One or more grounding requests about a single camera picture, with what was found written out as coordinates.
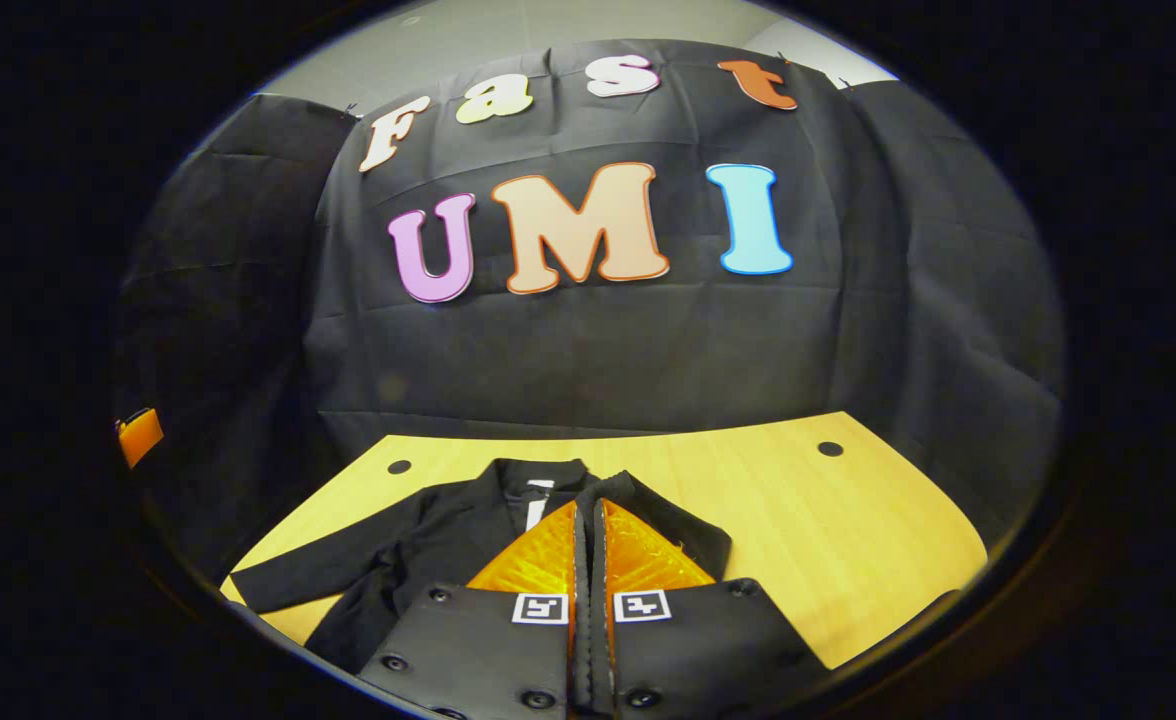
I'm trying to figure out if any black backdrop cloth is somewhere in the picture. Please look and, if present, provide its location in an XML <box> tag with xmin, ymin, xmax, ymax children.
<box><xmin>113</xmin><ymin>38</ymin><xmax>1064</xmax><ymax>581</ymax></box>

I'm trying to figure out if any black shirt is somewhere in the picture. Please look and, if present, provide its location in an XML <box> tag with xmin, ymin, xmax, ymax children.
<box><xmin>228</xmin><ymin>458</ymin><xmax>734</xmax><ymax>676</ymax></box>

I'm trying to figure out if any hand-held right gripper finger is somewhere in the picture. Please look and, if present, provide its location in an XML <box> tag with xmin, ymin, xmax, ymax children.
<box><xmin>593</xmin><ymin>498</ymin><xmax>834</xmax><ymax>720</ymax></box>
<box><xmin>358</xmin><ymin>498</ymin><xmax>595</xmax><ymax>720</ymax></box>

